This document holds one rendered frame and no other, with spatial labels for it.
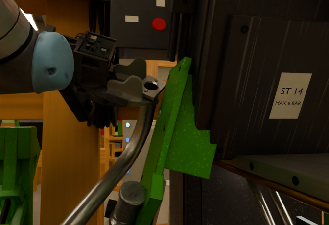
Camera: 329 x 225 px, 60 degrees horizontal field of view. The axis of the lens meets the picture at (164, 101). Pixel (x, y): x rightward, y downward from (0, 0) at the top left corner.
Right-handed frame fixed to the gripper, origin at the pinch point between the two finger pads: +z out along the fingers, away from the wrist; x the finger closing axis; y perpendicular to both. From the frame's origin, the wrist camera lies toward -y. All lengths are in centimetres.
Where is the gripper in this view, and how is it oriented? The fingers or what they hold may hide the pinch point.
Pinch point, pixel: (151, 96)
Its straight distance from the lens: 51.9
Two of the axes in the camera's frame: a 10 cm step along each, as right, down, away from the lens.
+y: 2.9, -7.2, -6.3
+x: 0.7, -6.4, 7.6
